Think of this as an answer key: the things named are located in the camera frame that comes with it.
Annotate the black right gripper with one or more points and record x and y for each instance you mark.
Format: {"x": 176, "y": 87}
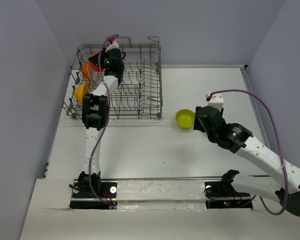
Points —
{"x": 197, "y": 125}

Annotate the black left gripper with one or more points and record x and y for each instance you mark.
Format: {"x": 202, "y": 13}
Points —
{"x": 94, "y": 59}

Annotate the white bowl orange outside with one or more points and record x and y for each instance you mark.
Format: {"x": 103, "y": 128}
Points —
{"x": 91, "y": 72}

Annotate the lime green bowl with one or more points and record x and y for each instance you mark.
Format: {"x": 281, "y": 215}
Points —
{"x": 185, "y": 118}

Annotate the yellow bowl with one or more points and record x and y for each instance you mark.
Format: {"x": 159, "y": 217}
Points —
{"x": 80, "y": 91}

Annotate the red orange bowl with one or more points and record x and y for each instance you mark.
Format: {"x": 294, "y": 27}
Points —
{"x": 93, "y": 61}

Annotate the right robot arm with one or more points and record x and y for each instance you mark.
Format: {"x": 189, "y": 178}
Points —
{"x": 282, "y": 183}

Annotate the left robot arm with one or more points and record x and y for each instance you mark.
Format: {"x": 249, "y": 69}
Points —
{"x": 96, "y": 113}

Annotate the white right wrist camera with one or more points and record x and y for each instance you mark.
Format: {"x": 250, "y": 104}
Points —
{"x": 215, "y": 100}

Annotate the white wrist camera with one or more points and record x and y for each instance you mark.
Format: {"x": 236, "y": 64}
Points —
{"x": 112, "y": 44}
{"x": 215, "y": 100}

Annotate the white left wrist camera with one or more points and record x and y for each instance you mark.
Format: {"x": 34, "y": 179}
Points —
{"x": 112, "y": 44}

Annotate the grey wire dish rack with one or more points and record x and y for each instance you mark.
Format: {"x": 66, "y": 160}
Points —
{"x": 139, "y": 96}

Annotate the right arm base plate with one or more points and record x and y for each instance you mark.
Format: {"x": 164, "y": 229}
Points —
{"x": 222, "y": 196}

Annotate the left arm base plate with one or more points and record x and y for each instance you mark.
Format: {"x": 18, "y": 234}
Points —
{"x": 84, "y": 199}

